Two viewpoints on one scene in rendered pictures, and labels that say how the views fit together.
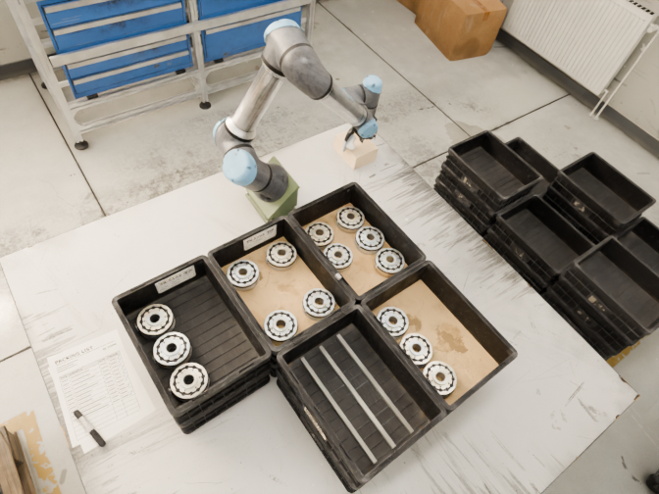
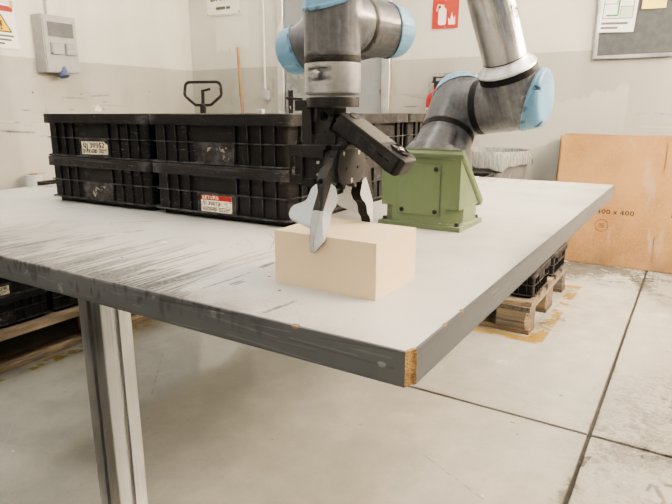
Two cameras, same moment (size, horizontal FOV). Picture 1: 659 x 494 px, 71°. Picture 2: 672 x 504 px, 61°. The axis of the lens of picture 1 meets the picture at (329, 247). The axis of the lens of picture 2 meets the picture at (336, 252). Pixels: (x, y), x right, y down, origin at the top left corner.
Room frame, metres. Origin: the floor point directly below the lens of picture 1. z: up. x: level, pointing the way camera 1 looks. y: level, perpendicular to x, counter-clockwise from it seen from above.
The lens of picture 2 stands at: (2.32, -0.24, 0.93)
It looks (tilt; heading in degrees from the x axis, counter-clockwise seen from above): 14 degrees down; 166
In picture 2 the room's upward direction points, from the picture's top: straight up
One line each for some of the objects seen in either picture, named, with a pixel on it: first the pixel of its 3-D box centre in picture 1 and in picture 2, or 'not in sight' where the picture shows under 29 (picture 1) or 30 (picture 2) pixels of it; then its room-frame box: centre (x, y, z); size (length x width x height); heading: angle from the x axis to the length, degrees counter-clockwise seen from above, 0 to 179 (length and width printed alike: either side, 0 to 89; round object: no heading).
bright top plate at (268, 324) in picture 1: (280, 324); not in sight; (0.60, 0.10, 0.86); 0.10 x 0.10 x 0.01
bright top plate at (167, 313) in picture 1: (155, 319); not in sight; (0.54, 0.47, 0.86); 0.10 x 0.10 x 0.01
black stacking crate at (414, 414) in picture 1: (356, 390); not in sight; (0.44, -0.15, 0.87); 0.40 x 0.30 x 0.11; 45
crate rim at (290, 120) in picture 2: (355, 237); (254, 119); (0.94, -0.08, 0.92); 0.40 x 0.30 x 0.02; 45
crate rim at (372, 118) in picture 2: (279, 278); (322, 117); (0.73, 0.13, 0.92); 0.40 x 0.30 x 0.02; 45
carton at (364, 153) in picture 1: (355, 148); (345, 254); (1.56, -0.03, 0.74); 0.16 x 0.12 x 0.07; 44
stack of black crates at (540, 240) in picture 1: (530, 250); not in sight; (1.52, -1.02, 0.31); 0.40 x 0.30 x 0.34; 44
